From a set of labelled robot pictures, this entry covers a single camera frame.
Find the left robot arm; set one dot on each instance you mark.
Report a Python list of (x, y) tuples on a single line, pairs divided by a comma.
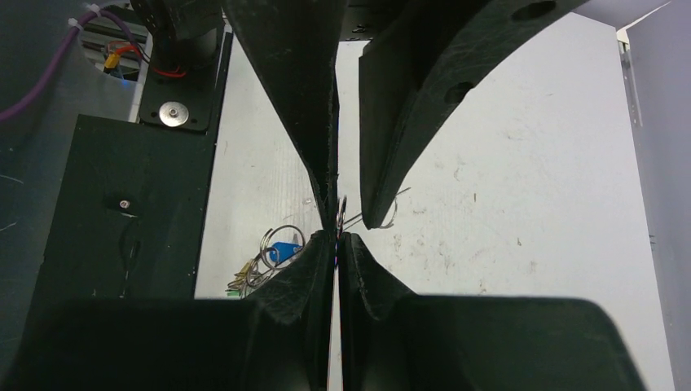
[(186, 33)]

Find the blue key tag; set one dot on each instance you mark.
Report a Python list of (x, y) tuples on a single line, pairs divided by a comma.
[(280, 252)]

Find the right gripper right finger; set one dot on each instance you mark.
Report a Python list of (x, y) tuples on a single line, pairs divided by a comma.
[(395, 339)]

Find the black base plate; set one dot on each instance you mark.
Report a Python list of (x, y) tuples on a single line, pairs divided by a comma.
[(129, 216)]

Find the right aluminium rail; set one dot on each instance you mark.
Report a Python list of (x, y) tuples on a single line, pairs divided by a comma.
[(633, 107)]

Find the silver key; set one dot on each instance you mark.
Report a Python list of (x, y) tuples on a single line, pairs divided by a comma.
[(244, 277)]

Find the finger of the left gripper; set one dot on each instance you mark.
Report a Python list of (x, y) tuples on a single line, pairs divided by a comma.
[(292, 47), (417, 71)]

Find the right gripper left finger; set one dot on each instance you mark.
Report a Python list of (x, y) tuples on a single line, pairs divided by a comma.
[(277, 338)]

